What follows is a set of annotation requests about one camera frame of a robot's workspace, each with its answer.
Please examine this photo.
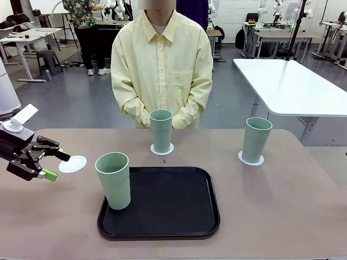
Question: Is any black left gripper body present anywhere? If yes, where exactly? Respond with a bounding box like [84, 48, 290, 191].
[0, 129, 34, 161]

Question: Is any white lace paper coaster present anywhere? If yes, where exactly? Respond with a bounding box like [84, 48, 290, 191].
[57, 154, 88, 174]
[237, 150, 265, 167]
[150, 142, 175, 156]

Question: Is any pale green plastic cup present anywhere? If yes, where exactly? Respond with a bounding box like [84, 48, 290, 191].
[149, 109, 174, 153]
[94, 152, 132, 211]
[241, 116, 273, 164]

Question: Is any yellow-sleeved right forearm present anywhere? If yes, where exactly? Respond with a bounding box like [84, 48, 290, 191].
[111, 81, 152, 128]

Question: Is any yellow-sleeved left forearm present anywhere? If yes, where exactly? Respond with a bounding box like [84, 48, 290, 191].
[172, 80, 214, 130]

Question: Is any white perforated air purifier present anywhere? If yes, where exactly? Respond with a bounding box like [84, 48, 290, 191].
[0, 57, 22, 120]

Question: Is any grey plastic stool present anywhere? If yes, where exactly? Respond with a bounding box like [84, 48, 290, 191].
[36, 49, 63, 76]

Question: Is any white desk with clutter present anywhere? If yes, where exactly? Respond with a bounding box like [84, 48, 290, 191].
[0, 26, 65, 82]

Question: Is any person in floral shirt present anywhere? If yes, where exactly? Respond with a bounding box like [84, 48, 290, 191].
[62, 0, 112, 76]

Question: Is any black plastic tray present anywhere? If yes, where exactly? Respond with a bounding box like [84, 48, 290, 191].
[97, 166, 221, 241]

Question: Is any whiteboard on easel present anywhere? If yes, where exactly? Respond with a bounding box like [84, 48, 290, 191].
[28, 0, 80, 53]

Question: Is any person in yellow shirt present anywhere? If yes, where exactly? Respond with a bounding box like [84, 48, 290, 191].
[111, 9, 214, 130]

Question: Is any person in purple top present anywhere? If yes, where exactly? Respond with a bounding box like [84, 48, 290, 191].
[176, 0, 209, 31]

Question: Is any small wooden table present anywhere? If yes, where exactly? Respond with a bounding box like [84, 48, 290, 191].
[205, 29, 223, 72]

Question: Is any black backpack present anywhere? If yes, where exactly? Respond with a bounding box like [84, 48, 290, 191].
[234, 26, 246, 51]

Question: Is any grey lab desk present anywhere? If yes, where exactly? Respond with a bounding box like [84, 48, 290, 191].
[242, 21, 321, 59]

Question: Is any black tripod stand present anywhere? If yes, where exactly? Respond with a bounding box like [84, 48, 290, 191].
[285, 0, 309, 62]

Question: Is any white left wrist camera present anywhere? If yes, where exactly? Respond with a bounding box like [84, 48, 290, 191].
[0, 103, 39, 134]

